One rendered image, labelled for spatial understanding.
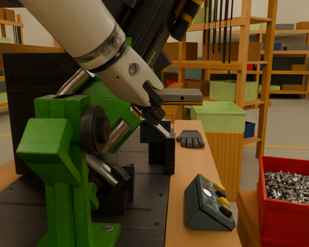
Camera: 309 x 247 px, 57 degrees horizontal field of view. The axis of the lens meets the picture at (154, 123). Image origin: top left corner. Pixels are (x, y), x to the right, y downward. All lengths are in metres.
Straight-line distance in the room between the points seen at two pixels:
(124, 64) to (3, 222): 0.42
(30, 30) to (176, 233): 10.91
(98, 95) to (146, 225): 0.30
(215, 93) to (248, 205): 2.75
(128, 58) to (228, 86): 3.04
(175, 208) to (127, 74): 0.35
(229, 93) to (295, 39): 6.88
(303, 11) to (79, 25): 9.97
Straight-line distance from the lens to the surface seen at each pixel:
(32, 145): 0.39
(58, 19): 0.39
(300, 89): 9.71
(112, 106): 0.67
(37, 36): 11.17
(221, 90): 3.51
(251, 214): 0.88
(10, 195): 0.80
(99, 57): 0.41
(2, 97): 6.99
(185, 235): 0.58
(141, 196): 0.71
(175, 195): 0.72
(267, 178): 0.92
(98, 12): 0.41
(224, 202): 0.63
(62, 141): 0.38
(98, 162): 0.64
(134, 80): 0.44
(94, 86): 0.68
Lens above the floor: 1.23
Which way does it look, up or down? 13 degrees down
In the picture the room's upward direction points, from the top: straight up
